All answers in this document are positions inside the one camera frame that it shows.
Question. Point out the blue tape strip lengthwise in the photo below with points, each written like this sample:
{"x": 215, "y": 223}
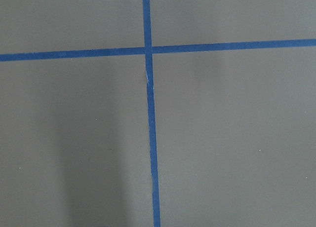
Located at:
{"x": 151, "y": 110}

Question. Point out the blue tape strip crosswise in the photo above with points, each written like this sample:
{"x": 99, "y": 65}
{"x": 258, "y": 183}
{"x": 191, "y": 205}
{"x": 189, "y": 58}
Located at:
{"x": 157, "y": 50}

